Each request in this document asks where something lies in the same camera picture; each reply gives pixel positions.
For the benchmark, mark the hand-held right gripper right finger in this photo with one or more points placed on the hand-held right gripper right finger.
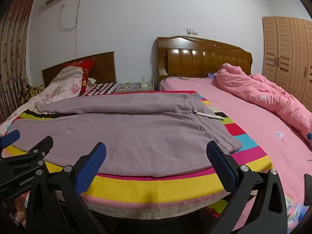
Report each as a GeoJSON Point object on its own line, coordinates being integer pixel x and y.
{"type": "Point", "coordinates": [221, 165]}

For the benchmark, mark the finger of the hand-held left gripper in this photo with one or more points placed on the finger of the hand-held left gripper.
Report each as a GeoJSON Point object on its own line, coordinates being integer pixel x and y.
{"type": "Point", "coordinates": [41, 145]}
{"type": "Point", "coordinates": [11, 136]}

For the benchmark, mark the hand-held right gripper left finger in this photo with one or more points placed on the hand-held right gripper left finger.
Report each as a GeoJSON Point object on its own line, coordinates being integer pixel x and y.
{"type": "Point", "coordinates": [93, 165]}

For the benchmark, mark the purple pants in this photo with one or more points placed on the purple pants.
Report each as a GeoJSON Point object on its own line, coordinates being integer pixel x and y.
{"type": "Point", "coordinates": [126, 136]}

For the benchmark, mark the person's left hand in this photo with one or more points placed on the person's left hand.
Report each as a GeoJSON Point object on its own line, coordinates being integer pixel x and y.
{"type": "Point", "coordinates": [20, 212]}

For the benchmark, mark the pale pink floral quilt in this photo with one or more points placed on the pale pink floral quilt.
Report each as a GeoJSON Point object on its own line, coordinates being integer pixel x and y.
{"type": "Point", "coordinates": [41, 97]}

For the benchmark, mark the brown and yellow blanket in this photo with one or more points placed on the brown and yellow blanket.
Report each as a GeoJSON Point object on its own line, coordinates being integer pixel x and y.
{"type": "Point", "coordinates": [31, 92]}

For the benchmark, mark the colourful striped blanket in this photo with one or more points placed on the colourful striped blanket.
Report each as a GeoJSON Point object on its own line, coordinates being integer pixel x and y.
{"type": "Point", "coordinates": [151, 190]}

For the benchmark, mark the zigzag and floral pillow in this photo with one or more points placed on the zigzag and floral pillow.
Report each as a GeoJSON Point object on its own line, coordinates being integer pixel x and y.
{"type": "Point", "coordinates": [68, 78]}

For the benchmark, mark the plaid bed sheet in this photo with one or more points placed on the plaid bed sheet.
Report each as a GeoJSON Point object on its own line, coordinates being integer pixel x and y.
{"type": "Point", "coordinates": [102, 87]}

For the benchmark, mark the floral curtain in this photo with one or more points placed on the floral curtain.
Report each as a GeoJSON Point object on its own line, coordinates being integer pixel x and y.
{"type": "Point", "coordinates": [14, 53]}

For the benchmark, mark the pink duvet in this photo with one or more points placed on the pink duvet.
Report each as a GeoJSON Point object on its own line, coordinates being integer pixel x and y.
{"type": "Point", "coordinates": [268, 95]}

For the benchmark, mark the red embroidered pillow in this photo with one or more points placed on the red embroidered pillow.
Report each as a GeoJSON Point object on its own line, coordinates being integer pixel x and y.
{"type": "Point", "coordinates": [86, 70]}

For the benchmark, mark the nightstand with floral cover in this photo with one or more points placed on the nightstand with floral cover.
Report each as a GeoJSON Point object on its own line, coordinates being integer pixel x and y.
{"type": "Point", "coordinates": [131, 86]}

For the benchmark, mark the black flat device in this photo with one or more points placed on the black flat device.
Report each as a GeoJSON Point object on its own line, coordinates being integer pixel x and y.
{"type": "Point", "coordinates": [308, 190]}

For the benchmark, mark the small purple cloth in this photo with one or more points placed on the small purple cloth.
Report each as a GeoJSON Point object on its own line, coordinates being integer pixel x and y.
{"type": "Point", "coordinates": [211, 74]}

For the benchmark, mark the white power strip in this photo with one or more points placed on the white power strip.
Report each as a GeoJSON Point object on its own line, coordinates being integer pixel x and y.
{"type": "Point", "coordinates": [144, 84]}

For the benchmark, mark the dark brown plain headboard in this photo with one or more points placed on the dark brown plain headboard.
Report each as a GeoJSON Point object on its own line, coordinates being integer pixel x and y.
{"type": "Point", "coordinates": [104, 65]}

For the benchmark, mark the large wooden headboard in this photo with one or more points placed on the large wooden headboard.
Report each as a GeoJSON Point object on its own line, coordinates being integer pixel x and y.
{"type": "Point", "coordinates": [195, 58]}

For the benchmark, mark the light wooden wardrobe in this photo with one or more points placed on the light wooden wardrobe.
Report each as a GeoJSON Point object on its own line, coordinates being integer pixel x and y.
{"type": "Point", "coordinates": [287, 53]}

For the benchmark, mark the white wall socket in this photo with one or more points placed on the white wall socket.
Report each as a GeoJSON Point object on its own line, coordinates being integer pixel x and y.
{"type": "Point", "coordinates": [191, 31]}

